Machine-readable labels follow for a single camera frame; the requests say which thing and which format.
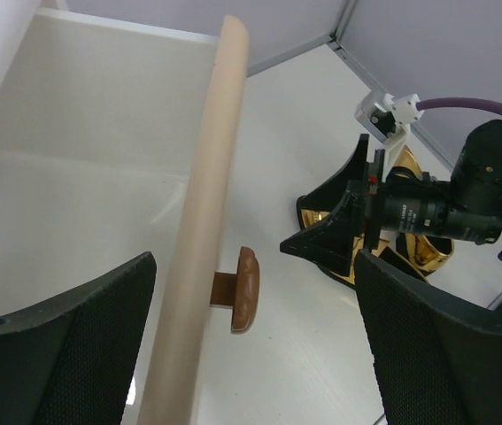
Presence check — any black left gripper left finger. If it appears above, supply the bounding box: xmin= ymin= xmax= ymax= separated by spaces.
xmin=0 ymin=252 xmax=157 ymax=424

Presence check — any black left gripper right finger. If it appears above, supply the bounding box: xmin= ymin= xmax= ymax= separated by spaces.
xmin=354 ymin=251 xmax=502 ymax=424

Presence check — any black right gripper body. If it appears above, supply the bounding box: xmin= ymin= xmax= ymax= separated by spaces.
xmin=364 ymin=120 xmax=502 ymax=261

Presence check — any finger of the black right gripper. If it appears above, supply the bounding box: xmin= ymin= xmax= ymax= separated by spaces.
xmin=280 ymin=190 xmax=357 ymax=273
xmin=297 ymin=134 xmax=369 ymax=213

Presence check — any beige drawer front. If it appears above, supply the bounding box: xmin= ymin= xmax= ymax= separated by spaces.
xmin=0 ymin=1 xmax=250 ymax=424

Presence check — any gold metallic loafer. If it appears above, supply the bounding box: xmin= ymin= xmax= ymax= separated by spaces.
xmin=297 ymin=205 xmax=356 ymax=235
xmin=321 ymin=143 xmax=455 ymax=291

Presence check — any brown bear drawer knob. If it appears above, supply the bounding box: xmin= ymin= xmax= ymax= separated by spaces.
xmin=210 ymin=246 xmax=260 ymax=334

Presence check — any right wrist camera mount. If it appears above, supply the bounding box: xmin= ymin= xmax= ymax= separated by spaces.
xmin=354 ymin=90 xmax=423 ymax=172

